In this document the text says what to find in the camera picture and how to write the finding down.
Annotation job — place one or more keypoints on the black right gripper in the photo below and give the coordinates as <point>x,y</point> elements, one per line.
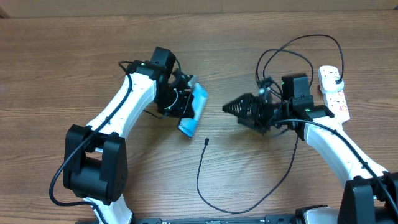
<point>257,104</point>

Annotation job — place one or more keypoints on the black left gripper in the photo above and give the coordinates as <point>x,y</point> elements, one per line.
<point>185,109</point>

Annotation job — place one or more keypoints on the blue Galaxy smartphone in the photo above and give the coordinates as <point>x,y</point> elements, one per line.
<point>192,114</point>

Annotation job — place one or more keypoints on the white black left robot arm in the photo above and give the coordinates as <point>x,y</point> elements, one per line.
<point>95,171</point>

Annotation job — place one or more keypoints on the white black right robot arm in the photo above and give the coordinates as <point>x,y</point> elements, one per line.
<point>370,191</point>

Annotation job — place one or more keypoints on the white charger plug adapter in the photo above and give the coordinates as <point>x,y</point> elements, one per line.
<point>329,85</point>

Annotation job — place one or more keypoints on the white power strip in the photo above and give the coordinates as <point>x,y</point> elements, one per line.
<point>336,102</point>

